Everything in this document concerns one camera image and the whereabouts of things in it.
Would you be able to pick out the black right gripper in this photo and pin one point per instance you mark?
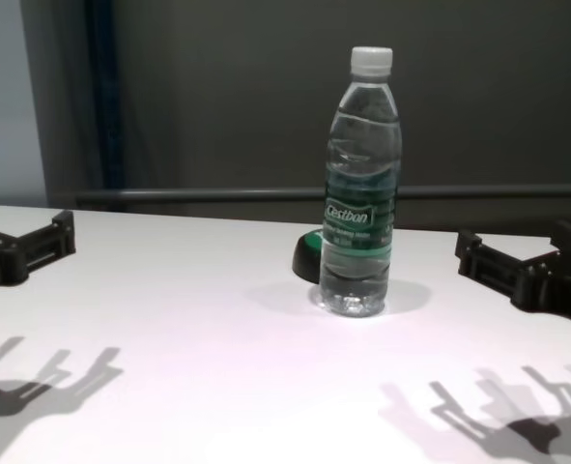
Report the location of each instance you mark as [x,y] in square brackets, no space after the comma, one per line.
[560,290]

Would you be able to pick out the clear water bottle green label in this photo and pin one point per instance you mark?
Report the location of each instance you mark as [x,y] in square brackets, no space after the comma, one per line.
[362,193]

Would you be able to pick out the green YES button black base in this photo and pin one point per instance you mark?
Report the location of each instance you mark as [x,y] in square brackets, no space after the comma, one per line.
[306,256]

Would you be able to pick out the dark blue vertical post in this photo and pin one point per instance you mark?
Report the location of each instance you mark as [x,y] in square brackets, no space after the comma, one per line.
[102,96]

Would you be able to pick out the dark grey wall rail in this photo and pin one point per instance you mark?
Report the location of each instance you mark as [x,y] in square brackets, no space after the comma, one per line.
[217,195]

